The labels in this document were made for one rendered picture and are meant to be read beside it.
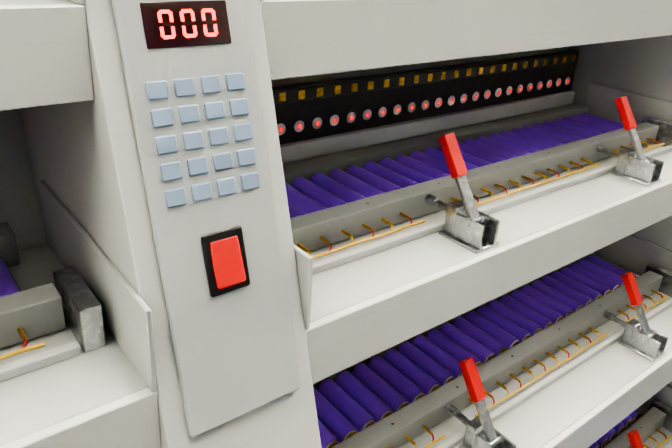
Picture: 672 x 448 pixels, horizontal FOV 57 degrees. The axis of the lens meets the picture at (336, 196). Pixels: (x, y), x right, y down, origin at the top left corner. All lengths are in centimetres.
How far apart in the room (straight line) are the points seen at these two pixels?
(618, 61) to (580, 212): 34
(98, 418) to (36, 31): 19
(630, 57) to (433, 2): 49
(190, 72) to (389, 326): 22
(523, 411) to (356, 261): 26
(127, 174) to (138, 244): 4
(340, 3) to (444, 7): 9
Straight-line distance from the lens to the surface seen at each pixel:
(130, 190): 32
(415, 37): 44
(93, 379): 36
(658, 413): 98
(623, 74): 90
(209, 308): 34
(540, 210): 59
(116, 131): 32
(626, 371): 74
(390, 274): 45
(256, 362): 37
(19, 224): 51
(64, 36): 32
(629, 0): 66
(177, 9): 33
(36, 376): 37
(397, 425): 57
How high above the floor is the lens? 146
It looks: 10 degrees down
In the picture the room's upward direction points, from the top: 7 degrees counter-clockwise
